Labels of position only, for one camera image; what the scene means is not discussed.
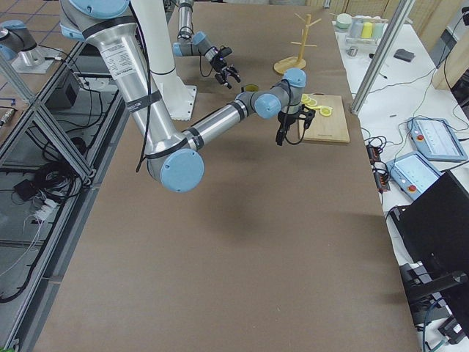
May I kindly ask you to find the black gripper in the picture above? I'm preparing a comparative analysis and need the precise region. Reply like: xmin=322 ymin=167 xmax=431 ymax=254
xmin=210 ymin=51 xmax=241 ymax=89
xmin=276 ymin=111 xmax=295 ymax=146

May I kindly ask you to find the dark teal mug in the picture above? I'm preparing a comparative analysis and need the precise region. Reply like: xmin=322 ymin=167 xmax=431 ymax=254
xmin=241 ymin=84 xmax=259 ymax=92

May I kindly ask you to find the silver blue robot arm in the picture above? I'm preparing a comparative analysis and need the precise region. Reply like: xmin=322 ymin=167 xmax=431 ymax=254
xmin=60 ymin=1 xmax=314 ymax=193
xmin=173 ymin=0 xmax=241 ymax=89

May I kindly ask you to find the wooden mug rack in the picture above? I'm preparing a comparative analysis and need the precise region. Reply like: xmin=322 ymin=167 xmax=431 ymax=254
xmin=273 ymin=13 xmax=321 ymax=75

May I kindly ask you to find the small metal cup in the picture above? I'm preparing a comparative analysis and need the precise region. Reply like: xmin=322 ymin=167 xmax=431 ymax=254
xmin=347 ymin=46 xmax=358 ymax=57

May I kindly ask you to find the yellow cup on tray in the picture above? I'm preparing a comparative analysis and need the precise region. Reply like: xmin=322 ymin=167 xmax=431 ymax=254
xmin=361 ymin=22 xmax=373 ymax=39

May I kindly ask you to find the grey cup on tray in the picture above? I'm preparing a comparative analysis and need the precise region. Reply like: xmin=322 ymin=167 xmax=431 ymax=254
xmin=350 ymin=19 xmax=363 ymax=38

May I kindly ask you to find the lemon slice on knife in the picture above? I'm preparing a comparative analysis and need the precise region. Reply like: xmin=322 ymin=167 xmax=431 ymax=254
xmin=319 ymin=106 xmax=333 ymax=117

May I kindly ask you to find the wooden cutting board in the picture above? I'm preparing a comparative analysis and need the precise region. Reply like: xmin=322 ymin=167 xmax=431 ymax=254
xmin=301 ymin=94 xmax=350 ymax=143

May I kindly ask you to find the black power strip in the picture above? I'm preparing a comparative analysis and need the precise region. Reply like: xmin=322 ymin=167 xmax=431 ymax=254
xmin=366 ymin=144 xmax=390 ymax=193

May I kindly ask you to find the pale green bowl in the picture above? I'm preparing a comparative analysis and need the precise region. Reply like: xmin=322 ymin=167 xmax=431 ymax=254
xmin=336 ymin=13 xmax=352 ymax=30

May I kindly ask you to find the black flat pad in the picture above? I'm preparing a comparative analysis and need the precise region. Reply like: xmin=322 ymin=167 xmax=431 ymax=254
xmin=394 ymin=48 xmax=416 ymax=62

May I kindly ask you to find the near teach pendant tablet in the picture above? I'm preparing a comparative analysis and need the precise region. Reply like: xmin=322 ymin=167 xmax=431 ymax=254
xmin=387 ymin=151 xmax=442 ymax=200

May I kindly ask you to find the teach pendant tablet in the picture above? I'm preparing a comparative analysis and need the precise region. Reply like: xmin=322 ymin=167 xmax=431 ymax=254
xmin=387 ymin=151 xmax=442 ymax=200
xmin=407 ymin=117 xmax=468 ymax=162

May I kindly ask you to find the far teach pendant tablet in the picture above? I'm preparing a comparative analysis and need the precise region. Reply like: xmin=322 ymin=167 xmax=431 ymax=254
xmin=407 ymin=117 xmax=468 ymax=162

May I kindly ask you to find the black monitor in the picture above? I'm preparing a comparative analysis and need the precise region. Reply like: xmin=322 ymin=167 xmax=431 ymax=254
xmin=390 ymin=172 xmax=468 ymax=279

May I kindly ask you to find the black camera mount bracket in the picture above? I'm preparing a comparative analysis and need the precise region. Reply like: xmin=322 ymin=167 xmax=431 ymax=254
xmin=294 ymin=104 xmax=316 ymax=130

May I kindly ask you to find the white pedestal column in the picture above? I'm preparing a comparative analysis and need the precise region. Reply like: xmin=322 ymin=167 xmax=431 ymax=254
xmin=130 ymin=0 xmax=196 ymax=121

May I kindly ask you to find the aluminium frame post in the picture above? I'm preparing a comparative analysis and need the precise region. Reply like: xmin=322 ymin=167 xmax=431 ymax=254
xmin=350 ymin=0 xmax=415 ymax=115

